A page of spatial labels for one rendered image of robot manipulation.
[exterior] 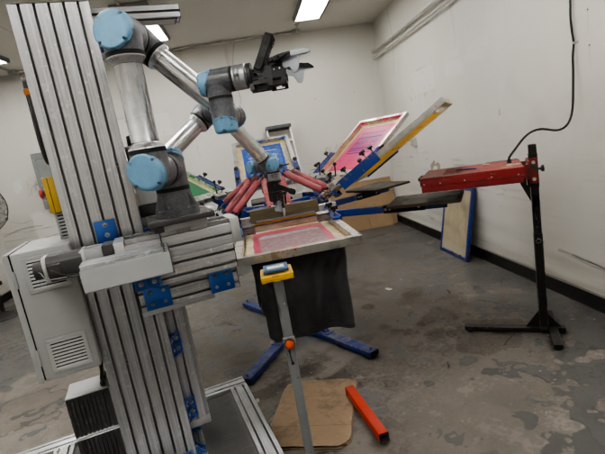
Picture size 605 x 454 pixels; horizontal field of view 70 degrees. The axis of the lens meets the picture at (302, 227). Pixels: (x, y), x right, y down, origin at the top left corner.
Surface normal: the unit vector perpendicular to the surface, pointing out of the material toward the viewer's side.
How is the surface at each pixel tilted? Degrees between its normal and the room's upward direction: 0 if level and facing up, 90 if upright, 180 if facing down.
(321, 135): 90
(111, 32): 82
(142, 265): 90
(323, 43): 90
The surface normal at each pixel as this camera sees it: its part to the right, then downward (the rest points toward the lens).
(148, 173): -0.05, 0.33
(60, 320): 0.36, 0.11
